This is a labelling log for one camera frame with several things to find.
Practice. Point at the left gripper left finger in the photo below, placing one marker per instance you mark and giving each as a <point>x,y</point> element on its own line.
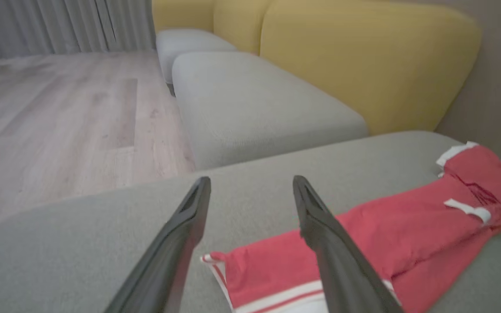
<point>176,252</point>

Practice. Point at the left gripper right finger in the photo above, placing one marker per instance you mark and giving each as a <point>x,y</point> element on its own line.
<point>342,269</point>

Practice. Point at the red Bulls shorts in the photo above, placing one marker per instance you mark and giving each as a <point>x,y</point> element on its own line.
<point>494,174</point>

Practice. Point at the red Bulls 23 jersey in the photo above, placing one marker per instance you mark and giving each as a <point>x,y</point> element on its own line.
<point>407,230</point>

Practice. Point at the large grey sofa ottoman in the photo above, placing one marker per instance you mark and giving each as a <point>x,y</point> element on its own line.
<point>81,243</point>

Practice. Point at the grey sofa seat cushion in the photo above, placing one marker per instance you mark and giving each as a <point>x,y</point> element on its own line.
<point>255,104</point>
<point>189,43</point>

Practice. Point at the yellow sofa backrest cushion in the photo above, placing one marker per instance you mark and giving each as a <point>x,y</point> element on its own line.
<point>363,56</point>
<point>237,21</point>
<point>181,13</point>

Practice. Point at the grey curtain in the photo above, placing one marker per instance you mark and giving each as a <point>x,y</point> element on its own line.
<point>59,24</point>

